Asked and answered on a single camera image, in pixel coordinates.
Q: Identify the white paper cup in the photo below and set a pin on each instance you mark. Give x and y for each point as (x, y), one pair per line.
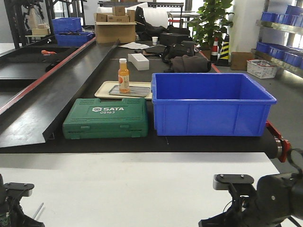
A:
(154, 40)

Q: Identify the large cardboard box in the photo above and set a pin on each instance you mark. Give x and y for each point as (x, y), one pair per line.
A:
(109, 28)

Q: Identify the green potted plant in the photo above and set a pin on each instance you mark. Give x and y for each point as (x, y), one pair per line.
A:
(211, 22)

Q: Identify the striped traffic cone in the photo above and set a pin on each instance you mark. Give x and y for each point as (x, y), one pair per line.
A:
(214, 51)

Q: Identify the red conveyor frame end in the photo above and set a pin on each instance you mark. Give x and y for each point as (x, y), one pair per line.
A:
(283, 145)

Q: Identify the black yellow warning post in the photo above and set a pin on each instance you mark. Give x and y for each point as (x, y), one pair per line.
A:
(223, 59)

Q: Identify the blue crate in background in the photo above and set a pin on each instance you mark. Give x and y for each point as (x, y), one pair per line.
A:
(68, 32)

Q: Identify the small metal tray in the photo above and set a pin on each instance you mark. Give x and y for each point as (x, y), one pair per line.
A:
(135, 91)

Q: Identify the small brown cardboard box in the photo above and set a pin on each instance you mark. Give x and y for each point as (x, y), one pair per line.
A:
(239, 60)

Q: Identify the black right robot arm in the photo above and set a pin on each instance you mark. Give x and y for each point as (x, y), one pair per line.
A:
(276, 198)

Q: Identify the white foam block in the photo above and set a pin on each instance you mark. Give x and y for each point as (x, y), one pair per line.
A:
(139, 61)

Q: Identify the orange handled tool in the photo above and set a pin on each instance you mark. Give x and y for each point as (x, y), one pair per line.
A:
(45, 52)

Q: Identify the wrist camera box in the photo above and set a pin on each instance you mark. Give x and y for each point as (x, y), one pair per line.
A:
(17, 190)
(222, 181)

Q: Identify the black angled conveyor guide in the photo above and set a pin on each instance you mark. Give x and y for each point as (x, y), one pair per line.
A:
(34, 113)

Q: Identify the large blue plastic bin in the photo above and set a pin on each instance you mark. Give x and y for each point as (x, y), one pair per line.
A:
(209, 104)

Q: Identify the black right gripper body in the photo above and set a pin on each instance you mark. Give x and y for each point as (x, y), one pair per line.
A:
(245, 212)

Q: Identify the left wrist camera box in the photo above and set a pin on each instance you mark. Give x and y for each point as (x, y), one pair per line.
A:
(17, 190)

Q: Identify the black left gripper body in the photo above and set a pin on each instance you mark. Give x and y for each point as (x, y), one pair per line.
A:
(11, 212)

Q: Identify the cream plastic tray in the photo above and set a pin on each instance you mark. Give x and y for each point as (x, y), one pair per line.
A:
(103, 91)

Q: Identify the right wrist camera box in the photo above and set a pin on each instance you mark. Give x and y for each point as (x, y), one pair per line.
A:
(222, 181)

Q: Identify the orange juice bottle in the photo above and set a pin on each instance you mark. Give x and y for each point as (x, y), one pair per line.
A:
(123, 76)

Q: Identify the white plastic basket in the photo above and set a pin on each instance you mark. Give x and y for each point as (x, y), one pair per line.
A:
(261, 69)

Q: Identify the green SATA tool case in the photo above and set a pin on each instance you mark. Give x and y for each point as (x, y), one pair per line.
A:
(92, 118)

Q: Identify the black bag on table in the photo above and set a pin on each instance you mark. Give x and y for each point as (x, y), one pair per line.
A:
(181, 59)

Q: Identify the green black screwdriver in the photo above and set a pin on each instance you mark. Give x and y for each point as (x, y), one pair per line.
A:
(37, 211)

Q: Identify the blue bins on shelf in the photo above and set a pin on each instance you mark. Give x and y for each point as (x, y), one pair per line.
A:
(280, 39)

